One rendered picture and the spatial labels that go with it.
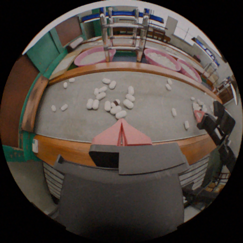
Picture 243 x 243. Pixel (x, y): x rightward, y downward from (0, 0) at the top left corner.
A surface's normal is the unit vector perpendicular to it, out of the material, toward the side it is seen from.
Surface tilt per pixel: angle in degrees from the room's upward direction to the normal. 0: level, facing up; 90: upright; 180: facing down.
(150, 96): 0
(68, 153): 0
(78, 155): 0
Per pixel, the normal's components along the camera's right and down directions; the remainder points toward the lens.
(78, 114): 0.00, -0.25
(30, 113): 0.92, -0.10
